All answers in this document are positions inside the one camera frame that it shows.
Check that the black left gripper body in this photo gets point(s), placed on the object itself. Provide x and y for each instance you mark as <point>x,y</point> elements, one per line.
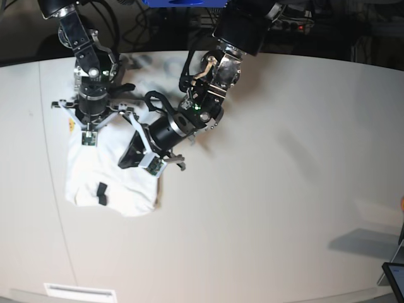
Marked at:
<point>168,131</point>

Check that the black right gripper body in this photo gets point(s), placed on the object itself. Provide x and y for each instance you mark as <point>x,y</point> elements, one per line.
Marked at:
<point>92,109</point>

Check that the white printed T-shirt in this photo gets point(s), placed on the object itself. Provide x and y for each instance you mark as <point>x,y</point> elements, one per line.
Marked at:
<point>93,177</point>

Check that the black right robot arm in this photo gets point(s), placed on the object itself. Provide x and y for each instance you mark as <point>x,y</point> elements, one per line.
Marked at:
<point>95,71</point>

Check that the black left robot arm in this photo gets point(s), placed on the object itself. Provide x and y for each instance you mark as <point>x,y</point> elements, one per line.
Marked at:
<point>241,30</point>

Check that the white label strip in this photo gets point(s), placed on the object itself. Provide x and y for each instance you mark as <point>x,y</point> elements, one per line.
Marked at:
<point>80,293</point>

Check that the black power strip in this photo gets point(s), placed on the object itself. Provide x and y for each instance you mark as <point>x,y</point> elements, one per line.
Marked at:
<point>293,25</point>

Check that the black tablet screen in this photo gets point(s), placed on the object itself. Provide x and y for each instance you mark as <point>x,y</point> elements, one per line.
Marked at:
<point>394,275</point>

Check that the white wrist camera left mount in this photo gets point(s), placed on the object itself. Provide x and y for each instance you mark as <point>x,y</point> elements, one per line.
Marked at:
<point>152,162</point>

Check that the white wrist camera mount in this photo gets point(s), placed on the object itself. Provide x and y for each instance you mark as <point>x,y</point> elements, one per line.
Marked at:
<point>152,162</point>
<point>89,131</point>

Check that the white wrist camera right mount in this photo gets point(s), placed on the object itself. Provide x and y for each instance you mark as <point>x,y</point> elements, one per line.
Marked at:
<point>89,131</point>

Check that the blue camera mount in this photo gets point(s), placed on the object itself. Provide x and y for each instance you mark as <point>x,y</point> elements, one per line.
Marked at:
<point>185,3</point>

